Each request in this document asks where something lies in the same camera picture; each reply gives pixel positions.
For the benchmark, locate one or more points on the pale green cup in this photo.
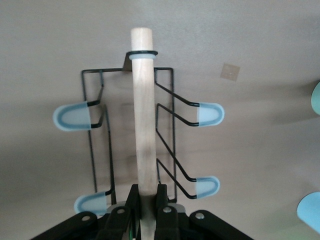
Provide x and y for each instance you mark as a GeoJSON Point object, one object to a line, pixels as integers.
{"type": "Point", "coordinates": [316, 98]}

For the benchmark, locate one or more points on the brown square tape patch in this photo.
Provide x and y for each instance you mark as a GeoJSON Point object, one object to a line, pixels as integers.
{"type": "Point", "coordinates": [230, 72]}

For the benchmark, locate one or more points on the light blue cup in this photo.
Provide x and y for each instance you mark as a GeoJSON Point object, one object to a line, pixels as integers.
{"type": "Point", "coordinates": [311, 212]}

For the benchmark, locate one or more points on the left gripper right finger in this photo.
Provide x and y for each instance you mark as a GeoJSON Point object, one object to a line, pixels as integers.
{"type": "Point", "coordinates": [162, 197]}

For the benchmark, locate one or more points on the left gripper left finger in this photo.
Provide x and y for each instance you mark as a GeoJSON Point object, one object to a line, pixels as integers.
{"type": "Point", "coordinates": [133, 200]}

